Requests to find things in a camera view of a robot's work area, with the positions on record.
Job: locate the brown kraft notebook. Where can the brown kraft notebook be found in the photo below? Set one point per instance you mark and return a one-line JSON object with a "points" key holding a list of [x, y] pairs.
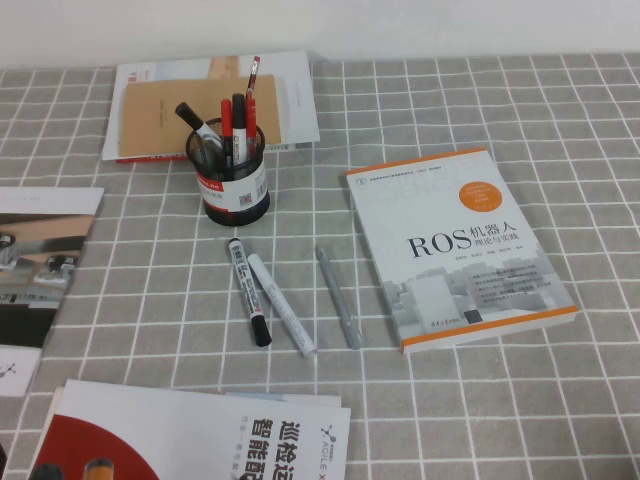
{"points": [[150, 120]]}

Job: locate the grey white-grid tablecloth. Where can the grey white-grid tablecloth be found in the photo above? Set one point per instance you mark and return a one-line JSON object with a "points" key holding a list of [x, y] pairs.
{"points": [[450, 400]]}

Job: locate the red pencil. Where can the red pencil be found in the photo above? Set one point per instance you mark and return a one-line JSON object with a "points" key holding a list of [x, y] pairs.
{"points": [[255, 70]]}

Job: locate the white brochure with red circle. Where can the white brochure with red circle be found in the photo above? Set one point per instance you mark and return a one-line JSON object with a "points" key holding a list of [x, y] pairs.
{"points": [[200, 440]]}

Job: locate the black mesh pen holder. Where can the black mesh pen holder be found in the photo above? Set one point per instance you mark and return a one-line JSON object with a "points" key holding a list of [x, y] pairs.
{"points": [[235, 215]]}

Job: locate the white brochure with beige photo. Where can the white brochure with beige photo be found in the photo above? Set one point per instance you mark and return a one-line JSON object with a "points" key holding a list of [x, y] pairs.
{"points": [[300, 100]]}

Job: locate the white orange ROS book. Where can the white orange ROS book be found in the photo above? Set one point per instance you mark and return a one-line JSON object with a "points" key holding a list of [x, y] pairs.
{"points": [[450, 260]]}

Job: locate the grey pen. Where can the grey pen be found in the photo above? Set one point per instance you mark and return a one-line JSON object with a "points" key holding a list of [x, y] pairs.
{"points": [[340, 300]]}

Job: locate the brochure with office photo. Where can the brochure with office photo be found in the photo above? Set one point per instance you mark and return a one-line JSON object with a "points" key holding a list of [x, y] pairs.
{"points": [[40, 250]]}

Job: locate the white sheet with small print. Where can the white sheet with small print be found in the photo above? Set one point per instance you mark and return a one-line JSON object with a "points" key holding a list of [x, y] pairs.
{"points": [[20, 370]]}

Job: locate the black-capped white whiteboard marker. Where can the black-capped white whiteboard marker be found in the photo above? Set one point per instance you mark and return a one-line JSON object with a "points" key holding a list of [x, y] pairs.
{"points": [[187, 112]]}

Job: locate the black marker with red label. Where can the black marker with red label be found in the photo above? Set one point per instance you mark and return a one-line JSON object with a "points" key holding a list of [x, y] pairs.
{"points": [[238, 107]]}

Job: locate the red pen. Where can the red pen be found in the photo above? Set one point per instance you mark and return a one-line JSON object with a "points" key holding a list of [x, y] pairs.
{"points": [[250, 117]]}

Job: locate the black marker with white label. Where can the black marker with white label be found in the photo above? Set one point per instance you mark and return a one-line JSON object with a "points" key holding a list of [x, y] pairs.
{"points": [[260, 330]]}

